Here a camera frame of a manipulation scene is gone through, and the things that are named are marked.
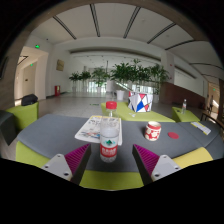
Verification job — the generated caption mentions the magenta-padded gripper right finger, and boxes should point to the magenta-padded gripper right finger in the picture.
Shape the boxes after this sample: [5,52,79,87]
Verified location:
[131,143,183,186]

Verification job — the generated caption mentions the framed wall picture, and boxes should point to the framed wall picture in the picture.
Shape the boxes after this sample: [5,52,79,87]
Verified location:
[55,59,65,72]

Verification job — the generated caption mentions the black bag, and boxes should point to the black bag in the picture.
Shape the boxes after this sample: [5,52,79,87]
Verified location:
[20,93,39,107]

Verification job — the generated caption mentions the white box with coloured triangles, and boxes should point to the white box with coloured triangles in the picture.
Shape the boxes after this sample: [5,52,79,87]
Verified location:
[127,92,154,113]

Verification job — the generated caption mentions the small clear water bottle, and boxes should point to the small clear water bottle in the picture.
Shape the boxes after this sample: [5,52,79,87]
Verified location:
[181,98,188,115]

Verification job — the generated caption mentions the yellow and white brochure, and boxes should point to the yellow and white brochure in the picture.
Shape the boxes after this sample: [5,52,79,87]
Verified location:
[190,121,212,136]

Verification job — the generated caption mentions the red and white patterned cup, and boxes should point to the red and white patterned cup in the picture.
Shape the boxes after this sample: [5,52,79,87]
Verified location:
[144,120,162,142]

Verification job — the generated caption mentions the small lime green table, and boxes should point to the small lime green table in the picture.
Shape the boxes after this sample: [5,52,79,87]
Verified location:
[171,106,201,123]

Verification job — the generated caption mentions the flat round red coaster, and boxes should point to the flat round red coaster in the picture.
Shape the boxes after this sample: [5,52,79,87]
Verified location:
[167,131,180,140]

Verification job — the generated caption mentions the lime green seat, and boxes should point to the lime green seat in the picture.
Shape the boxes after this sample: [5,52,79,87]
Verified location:
[5,101,40,132]

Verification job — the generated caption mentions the large lime green table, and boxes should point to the large lime green table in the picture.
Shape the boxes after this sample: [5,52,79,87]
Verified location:
[100,101,176,123]

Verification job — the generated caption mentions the printed magazine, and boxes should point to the printed magazine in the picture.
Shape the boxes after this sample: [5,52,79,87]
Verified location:
[74,115,124,147]

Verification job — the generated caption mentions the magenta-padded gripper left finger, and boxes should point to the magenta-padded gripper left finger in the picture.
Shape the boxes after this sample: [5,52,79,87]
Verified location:
[40,143,92,186]

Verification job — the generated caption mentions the clear red-capped water bottle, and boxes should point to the clear red-capped water bottle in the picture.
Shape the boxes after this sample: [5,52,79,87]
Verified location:
[99,101,120,164]

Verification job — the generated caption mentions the potted green plants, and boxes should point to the potted green plants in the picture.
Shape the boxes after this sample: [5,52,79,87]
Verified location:
[68,59,171,96]

